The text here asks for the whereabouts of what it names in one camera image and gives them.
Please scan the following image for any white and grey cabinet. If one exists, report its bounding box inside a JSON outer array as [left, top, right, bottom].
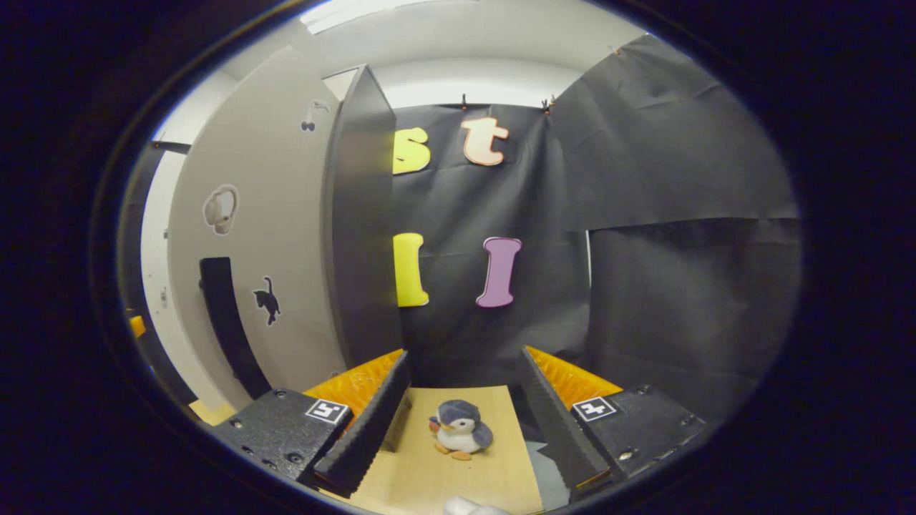
[[321, 64, 412, 453]]

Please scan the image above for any black backdrop cloth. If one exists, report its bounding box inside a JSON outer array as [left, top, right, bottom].
[[392, 34, 802, 423]]

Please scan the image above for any penguin plush toy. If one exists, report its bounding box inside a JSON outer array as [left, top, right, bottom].
[[429, 399, 494, 461]]

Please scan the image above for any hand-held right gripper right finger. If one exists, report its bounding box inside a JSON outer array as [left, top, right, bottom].
[[517, 345, 709, 498]]

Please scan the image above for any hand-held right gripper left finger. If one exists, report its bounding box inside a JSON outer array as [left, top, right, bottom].
[[213, 348, 412, 499]]

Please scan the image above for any white cabinet door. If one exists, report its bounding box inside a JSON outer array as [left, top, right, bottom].
[[167, 46, 353, 412], [140, 148, 230, 412]]

